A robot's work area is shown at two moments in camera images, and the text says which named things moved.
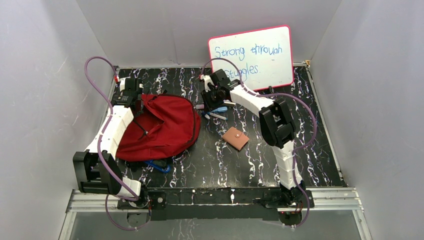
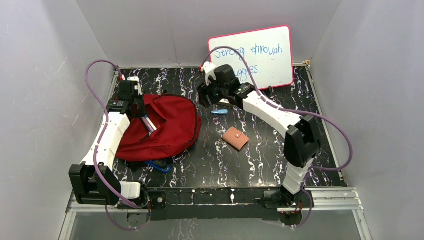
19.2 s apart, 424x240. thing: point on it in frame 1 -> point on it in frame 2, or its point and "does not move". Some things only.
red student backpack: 165,126 does not move
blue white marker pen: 207,115 -> 152,125
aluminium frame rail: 343,200 does not move
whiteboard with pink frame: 263,56 does not move
